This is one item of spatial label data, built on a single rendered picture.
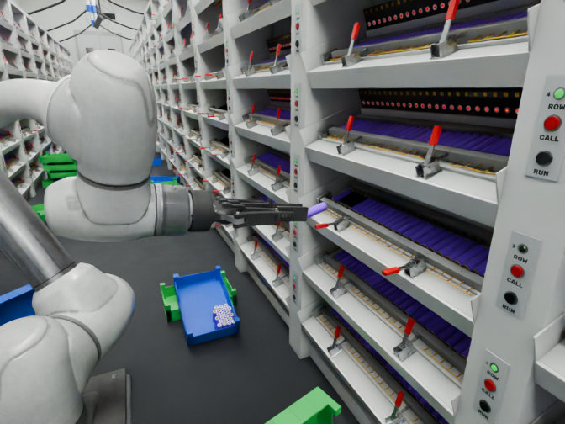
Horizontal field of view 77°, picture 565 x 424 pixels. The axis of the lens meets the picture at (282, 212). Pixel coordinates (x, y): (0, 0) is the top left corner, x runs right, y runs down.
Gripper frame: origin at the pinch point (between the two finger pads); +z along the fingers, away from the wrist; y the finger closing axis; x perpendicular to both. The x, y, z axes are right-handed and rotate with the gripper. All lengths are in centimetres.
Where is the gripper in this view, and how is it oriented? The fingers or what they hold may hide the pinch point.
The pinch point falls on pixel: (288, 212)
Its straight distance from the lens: 72.8
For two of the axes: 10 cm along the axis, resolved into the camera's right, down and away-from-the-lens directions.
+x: -1.4, 9.6, 2.5
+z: 9.0, 0.1, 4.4
